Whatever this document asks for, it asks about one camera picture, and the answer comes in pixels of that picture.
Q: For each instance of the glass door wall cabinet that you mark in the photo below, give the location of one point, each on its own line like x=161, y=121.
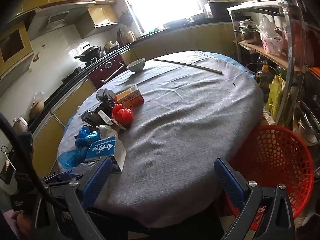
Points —
x=13, y=45

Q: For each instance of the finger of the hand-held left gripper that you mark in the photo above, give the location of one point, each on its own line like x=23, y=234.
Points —
x=67, y=176

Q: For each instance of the red plastic bag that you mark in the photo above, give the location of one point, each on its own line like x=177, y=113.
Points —
x=122, y=115

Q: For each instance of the white glove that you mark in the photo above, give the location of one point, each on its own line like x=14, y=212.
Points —
x=106, y=131

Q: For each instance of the small white black box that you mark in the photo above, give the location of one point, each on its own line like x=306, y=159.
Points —
x=105, y=117

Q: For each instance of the black microwave oven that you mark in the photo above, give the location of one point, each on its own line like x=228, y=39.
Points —
x=221, y=10

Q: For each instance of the grey tablecloth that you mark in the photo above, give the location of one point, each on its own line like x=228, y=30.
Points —
x=187, y=120

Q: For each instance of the orange plastic tray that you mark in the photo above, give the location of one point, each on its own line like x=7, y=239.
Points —
x=315, y=70

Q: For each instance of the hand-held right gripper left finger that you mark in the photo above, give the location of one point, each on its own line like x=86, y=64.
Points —
x=97, y=180

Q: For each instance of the cooking oil bottle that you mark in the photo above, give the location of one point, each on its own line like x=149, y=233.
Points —
x=265, y=78

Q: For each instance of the pink plastic bag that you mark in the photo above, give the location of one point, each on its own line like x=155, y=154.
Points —
x=271, y=42

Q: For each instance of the kitchen window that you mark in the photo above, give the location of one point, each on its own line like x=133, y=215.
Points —
x=162, y=2

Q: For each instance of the chrome storage rack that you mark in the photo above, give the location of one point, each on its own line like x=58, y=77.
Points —
x=292, y=55

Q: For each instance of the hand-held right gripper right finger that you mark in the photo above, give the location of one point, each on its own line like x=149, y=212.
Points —
x=228, y=182

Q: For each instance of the black wok with lid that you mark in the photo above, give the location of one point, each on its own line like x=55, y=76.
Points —
x=90, y=52

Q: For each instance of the long thin bamboo stick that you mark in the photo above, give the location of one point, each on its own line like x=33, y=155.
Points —
x=187, y=64

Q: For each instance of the yellow plastic bag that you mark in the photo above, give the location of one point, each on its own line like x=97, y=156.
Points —
x=275, y=97

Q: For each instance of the dark red built-in oven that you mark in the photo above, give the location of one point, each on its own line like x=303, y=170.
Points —
x=110, y=70

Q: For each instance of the blue and white carton box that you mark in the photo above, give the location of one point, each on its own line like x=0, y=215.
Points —
x=102, y=147

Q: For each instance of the black plastic bag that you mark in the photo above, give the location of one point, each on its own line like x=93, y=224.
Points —
x=91, y=117

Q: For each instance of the knife block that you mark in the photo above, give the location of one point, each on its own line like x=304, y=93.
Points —
x=120, y=38

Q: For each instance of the steel basin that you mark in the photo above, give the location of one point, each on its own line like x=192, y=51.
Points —
x=197, y=17

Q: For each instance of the bagged bread on counter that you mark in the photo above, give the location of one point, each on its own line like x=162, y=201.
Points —
x=37, y=108

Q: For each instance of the black mesh bag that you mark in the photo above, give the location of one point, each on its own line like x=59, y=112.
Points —
x=105, y=95

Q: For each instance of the orange carton box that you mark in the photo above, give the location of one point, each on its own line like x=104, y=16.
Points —
x=130, y=97

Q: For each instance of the hanging round strainer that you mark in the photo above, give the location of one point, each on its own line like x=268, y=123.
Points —
x=126, y=18

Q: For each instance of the steel pot with lid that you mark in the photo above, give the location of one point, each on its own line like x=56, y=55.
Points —
x=250, y=33

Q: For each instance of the white ceramic bowl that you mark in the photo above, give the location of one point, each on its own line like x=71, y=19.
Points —
x=136, y=66

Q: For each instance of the yellow wall cabinets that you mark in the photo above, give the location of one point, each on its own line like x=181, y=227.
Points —
x=100, y=12

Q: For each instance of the steel pan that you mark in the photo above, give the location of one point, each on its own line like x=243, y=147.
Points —
x=112, y=45

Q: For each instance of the person's left hand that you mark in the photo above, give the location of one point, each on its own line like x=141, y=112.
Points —
x=23, y=226

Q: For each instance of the steel range hood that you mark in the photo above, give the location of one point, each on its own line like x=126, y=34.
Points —
x=52, y=20

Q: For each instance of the red plastic mesh basket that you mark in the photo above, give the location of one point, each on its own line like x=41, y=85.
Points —
x=275, y=160

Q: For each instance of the black gas stove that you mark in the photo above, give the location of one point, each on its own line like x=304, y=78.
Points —
x=75, y=73

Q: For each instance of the stack of steel bowls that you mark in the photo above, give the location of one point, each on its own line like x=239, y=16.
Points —
x=307, y=127

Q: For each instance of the white brown electric kettle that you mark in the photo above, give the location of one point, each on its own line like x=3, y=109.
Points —
x=20, y=125

